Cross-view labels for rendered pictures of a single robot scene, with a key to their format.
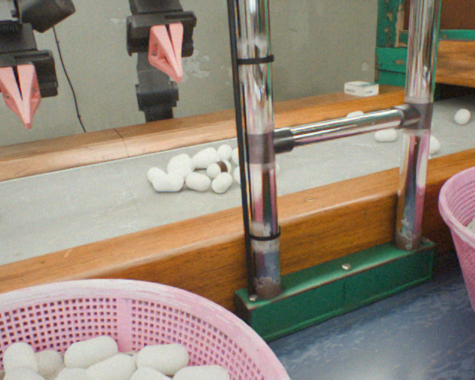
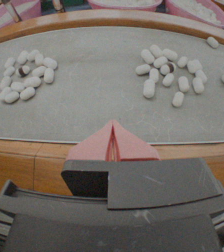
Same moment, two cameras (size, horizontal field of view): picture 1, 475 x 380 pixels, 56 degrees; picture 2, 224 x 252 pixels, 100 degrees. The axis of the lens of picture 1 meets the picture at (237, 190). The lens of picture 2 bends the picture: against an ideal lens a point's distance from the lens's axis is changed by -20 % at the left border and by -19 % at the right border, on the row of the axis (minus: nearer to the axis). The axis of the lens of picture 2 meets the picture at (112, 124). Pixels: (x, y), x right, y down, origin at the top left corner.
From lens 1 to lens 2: 0.66 m
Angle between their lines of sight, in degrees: 81
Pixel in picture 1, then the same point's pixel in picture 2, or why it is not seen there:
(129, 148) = (37, 148)
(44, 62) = (36, 195)
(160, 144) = (17, 145)
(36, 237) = (118, 49)
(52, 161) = not seen: hidden behind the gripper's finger
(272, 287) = not seen: hidden behind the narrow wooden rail
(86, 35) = not seen: outside the picture
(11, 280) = (123, 12)
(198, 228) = (69, 15)
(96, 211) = (90, 59)
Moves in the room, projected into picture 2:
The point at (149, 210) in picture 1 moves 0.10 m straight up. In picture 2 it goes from (69, 51) to (53, 10)
